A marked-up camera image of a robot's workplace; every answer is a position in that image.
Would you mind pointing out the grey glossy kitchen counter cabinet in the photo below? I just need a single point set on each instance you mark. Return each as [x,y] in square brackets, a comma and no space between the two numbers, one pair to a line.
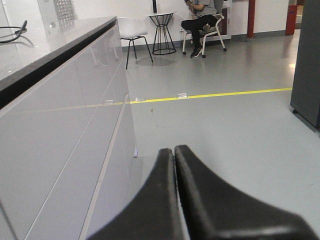
[67,146]

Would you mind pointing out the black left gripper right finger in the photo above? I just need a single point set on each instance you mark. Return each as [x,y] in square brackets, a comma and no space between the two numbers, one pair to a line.
[216,210]

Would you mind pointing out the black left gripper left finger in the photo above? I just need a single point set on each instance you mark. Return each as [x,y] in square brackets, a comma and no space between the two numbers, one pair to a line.
[153,214]

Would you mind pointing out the seated person in grey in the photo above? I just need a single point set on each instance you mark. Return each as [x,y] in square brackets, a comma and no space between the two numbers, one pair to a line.
[205,11]

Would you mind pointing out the red pillar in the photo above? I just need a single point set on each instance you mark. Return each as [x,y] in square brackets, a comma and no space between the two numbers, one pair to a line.
[251,19]

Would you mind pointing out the round wire side table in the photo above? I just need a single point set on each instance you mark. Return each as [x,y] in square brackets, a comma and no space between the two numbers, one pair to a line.
[163,43]

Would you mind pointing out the white chair black legs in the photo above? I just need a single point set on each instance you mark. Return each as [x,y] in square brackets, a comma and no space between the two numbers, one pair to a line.
[132,29]

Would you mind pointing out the dark grey partition panel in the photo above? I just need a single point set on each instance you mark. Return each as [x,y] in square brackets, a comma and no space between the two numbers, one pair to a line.
[305,96]

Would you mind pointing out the white perforated appliance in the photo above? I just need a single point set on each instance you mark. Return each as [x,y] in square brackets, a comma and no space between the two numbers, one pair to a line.
[58,16]

